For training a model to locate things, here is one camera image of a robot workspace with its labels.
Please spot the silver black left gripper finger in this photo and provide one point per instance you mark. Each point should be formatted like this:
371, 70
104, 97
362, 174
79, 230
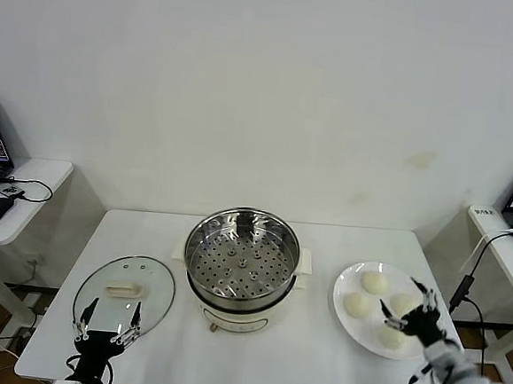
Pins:
132, 330
82, 327

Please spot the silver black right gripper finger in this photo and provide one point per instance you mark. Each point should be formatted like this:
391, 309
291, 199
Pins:
395, 324
430, 305

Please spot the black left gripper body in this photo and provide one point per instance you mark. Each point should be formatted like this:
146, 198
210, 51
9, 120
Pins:
97, 348

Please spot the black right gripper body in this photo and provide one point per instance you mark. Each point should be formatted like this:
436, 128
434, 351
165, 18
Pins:
421, 327

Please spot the white steamed baozi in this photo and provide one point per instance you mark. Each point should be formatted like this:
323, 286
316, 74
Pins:
403, 302
358, 304
374, 282
389, 340

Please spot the steel perforated steamer basket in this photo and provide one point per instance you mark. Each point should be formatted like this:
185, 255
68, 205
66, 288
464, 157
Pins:
279, 247

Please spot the white round plate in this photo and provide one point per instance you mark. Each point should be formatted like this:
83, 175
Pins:
347, 332

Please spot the white electric cooker base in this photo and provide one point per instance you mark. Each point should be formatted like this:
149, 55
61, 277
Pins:
233, 319

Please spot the small printed label sticker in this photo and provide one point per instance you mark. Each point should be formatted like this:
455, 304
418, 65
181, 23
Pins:
484, 212

